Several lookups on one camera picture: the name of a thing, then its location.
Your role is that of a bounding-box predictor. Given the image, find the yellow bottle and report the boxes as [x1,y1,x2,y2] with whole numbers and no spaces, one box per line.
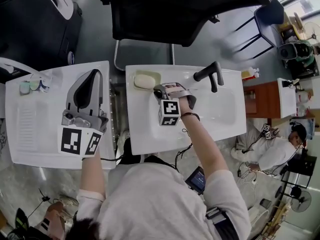
[240,68,253,80]

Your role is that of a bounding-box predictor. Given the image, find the blue toothbrush cup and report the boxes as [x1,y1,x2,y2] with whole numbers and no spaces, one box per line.
[38,77,51,93]

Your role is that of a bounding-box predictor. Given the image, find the white faucet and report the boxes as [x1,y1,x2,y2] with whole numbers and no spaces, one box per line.
[0,56,41,76]

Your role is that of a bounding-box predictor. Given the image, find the black metal stand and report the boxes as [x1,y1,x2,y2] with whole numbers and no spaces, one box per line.
[279,153,319,203]

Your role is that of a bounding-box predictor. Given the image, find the cardboard box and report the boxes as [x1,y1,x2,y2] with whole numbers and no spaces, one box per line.
[277,12,305,39]

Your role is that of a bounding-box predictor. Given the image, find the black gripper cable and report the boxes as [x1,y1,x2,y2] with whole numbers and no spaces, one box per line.
[174,127,195,173]

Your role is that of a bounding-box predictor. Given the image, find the large black printed box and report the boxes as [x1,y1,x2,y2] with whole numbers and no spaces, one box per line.
[0,0,84,80]

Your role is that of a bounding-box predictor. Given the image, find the person's right hand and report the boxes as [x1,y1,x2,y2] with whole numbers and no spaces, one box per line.
[165,83,188,95]

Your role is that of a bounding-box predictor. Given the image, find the person's black trousers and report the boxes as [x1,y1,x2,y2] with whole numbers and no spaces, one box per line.
[119,137,181,170]

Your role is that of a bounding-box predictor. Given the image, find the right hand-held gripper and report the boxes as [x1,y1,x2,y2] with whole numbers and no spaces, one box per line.
[153,82,198,127]

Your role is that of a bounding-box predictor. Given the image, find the pale green soap dish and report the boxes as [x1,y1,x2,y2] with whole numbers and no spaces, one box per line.
[133,69,162,91]

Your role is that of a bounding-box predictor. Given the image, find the black handheld screen device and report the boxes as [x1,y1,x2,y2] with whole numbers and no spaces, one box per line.
[184,165,207,196]

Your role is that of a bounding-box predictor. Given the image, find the person's right forearm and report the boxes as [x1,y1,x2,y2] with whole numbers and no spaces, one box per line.
[179,97,231,180]

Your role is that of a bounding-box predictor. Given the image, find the person's left forearm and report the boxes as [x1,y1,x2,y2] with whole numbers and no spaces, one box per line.
[79,148,107,198]

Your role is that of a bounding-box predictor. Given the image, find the dark blue chair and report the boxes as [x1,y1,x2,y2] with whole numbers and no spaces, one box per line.
[233,0,286,60]

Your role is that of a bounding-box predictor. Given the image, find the white round bin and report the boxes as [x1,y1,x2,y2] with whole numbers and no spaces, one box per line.
[248,207,271,238]

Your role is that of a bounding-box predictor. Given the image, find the person's white shirt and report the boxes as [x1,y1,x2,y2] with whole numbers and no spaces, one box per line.
[75,162,252,240]

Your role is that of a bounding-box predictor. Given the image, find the black wrist band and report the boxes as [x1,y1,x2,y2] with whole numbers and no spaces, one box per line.
[180,111,201,122]

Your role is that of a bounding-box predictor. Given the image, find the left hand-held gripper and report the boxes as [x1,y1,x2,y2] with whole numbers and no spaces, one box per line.
[57,69,109,157]

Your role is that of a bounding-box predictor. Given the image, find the wooden cabinet with white top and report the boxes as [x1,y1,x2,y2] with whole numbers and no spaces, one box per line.
[243,77,299,120]

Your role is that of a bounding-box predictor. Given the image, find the person's white shoe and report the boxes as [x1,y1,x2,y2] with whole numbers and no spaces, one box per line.
[116,129,131,158]

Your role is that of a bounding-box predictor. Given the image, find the white soap bar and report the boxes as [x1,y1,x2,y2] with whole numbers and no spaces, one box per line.
[133,74,155,90]

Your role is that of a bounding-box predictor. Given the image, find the clear round dish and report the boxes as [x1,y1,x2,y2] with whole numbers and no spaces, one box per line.
[19,81,41,95]

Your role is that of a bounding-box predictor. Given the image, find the black faucet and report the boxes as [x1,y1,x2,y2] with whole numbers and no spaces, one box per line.
[192,61,225,93]

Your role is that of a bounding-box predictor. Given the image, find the white sink with black faucet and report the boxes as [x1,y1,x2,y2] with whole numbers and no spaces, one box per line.
[124,64,248,156]

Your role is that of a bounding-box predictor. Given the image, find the black office chair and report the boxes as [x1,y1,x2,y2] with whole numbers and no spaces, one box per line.
[100,0,271,71]

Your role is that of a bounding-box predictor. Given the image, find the black shoulder strap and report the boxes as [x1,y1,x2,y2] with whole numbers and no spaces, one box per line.
[205,206,240,240]

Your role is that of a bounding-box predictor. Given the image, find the black floor fan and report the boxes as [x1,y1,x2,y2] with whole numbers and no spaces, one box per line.
[289,186,313,214]

